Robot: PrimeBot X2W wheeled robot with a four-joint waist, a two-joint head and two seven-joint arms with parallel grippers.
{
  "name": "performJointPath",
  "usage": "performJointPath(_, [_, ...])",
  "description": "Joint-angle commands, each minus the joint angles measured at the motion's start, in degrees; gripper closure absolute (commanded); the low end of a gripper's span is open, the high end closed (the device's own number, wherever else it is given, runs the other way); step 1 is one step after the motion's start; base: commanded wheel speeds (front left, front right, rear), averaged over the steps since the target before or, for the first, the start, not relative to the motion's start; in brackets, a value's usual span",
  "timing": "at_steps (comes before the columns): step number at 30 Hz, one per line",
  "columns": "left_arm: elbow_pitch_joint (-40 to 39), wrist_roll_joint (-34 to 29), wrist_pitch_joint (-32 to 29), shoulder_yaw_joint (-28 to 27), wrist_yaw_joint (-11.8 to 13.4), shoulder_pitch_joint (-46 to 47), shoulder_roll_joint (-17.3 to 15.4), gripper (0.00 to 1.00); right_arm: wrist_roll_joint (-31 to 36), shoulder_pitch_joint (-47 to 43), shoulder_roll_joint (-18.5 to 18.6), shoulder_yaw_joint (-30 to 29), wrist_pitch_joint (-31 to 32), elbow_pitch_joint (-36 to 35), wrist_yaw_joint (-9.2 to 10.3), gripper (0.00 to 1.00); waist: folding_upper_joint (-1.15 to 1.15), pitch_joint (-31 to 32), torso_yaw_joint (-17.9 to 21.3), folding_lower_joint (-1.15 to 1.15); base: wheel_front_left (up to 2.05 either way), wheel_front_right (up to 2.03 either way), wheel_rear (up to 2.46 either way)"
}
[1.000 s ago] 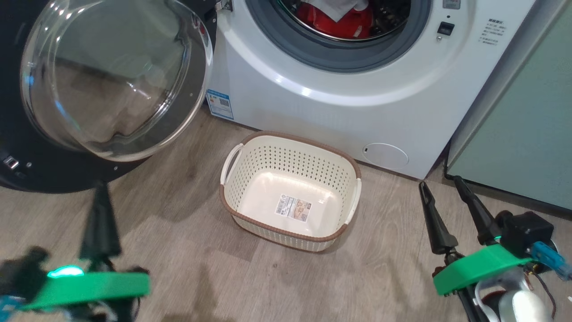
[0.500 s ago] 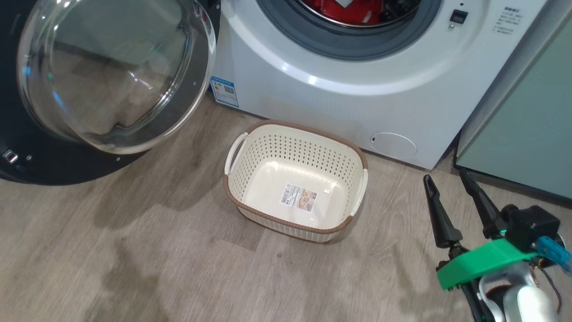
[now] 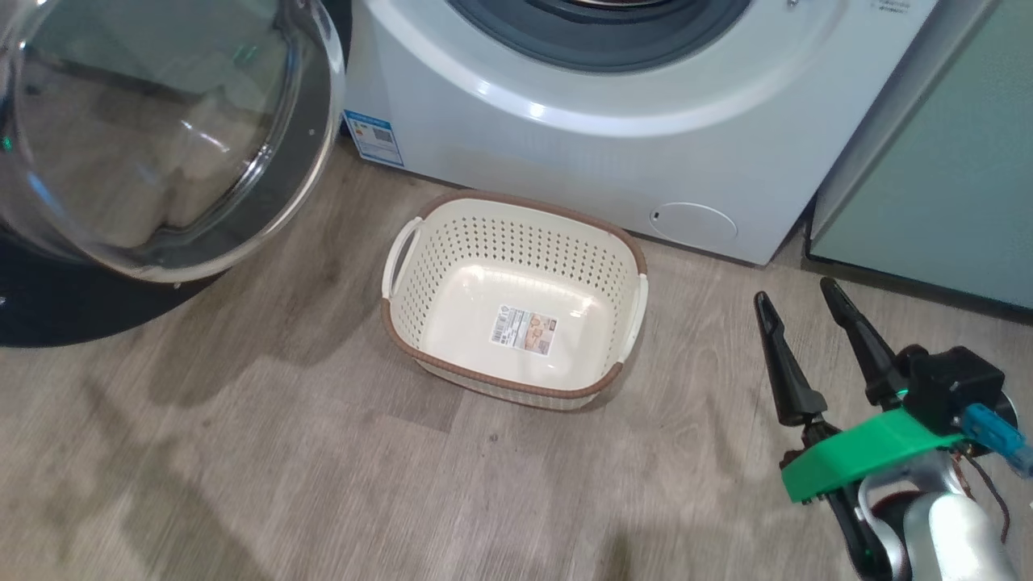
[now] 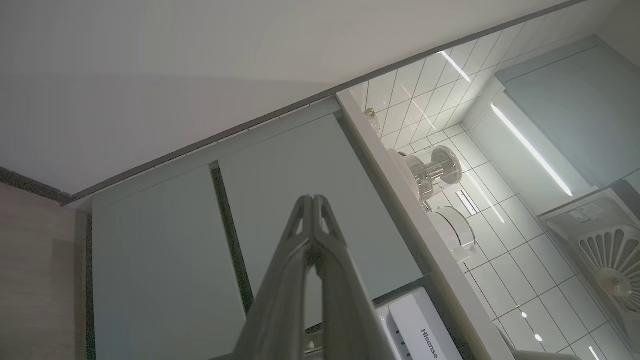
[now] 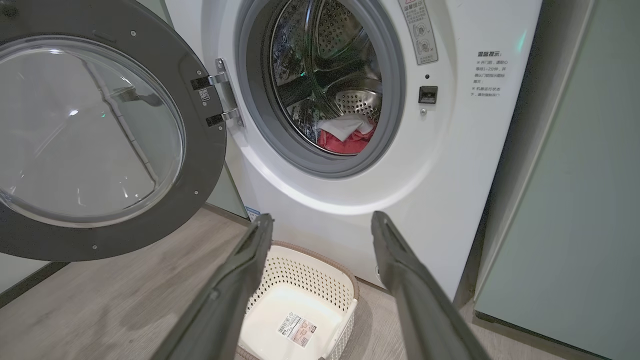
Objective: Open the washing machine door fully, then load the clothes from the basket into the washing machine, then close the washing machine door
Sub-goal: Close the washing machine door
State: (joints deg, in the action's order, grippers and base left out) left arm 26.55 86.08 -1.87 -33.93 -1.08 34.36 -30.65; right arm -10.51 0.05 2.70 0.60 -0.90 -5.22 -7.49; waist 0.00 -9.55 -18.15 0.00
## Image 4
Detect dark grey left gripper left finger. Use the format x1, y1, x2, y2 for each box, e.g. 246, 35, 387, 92
234, 195, 317, 360

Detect pale green upper cabinet door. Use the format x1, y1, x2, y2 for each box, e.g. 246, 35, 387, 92
218, 113, 425, 332
92, 165, 247, 360

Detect pale green kitchen wall cabinet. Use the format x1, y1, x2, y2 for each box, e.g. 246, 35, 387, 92
494, 35, 640, 190

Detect light wood side panel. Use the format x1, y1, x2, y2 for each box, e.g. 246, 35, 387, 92
0, 182, 89, 360

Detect white front-load washing machine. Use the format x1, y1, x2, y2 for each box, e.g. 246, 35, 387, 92
375, 287, 465, 360

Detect white vertical partition board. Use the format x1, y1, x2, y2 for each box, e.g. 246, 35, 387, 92
336, 90, 516, 360

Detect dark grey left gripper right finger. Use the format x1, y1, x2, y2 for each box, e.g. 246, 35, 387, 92
312, 195, 397, 360

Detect small clear glass bottle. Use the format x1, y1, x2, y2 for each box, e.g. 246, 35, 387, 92
363, 107, 382, 134

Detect white range hood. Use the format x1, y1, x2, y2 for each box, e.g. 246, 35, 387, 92
539, 187, 640, 347

